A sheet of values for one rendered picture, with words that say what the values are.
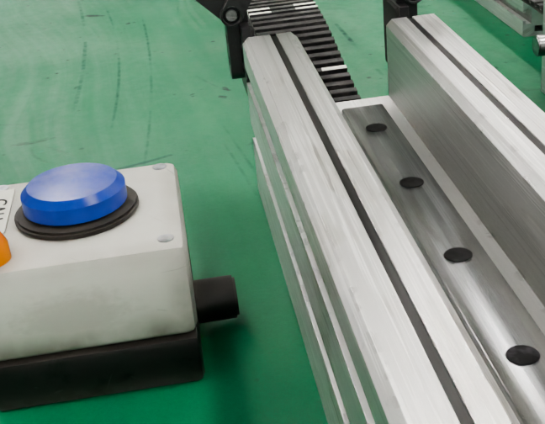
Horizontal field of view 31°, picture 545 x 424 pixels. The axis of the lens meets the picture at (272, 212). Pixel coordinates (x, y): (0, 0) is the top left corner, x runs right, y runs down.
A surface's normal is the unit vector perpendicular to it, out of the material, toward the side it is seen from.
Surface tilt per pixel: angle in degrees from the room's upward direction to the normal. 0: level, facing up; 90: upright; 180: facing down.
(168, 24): 0
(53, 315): 90
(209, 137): 0
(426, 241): 0
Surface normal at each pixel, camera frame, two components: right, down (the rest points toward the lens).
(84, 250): -0.09, -0.89
